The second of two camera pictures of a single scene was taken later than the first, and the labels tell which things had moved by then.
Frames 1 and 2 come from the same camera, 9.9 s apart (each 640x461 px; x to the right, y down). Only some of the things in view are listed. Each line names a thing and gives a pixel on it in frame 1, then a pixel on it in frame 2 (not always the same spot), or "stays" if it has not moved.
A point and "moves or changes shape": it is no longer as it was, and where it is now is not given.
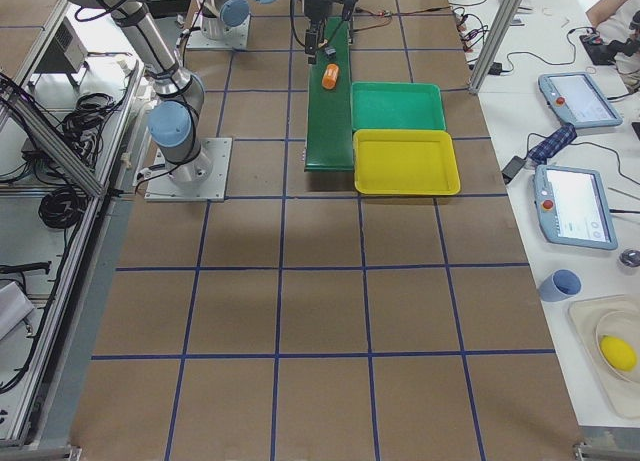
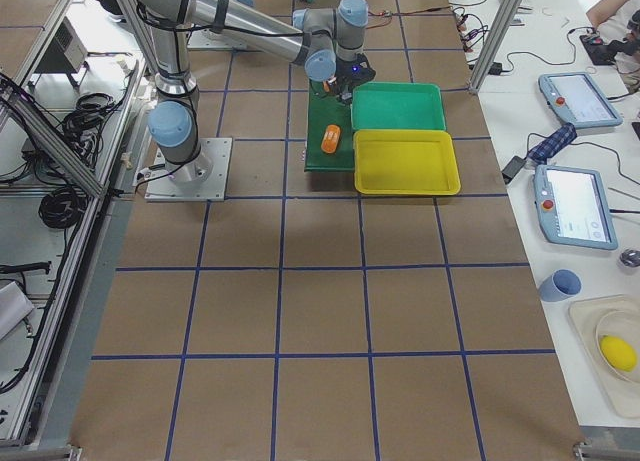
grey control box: (66, 53) stays
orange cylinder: (330, 76) moves or changes shape
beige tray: (586, 313) stays
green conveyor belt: (329, 134) stays
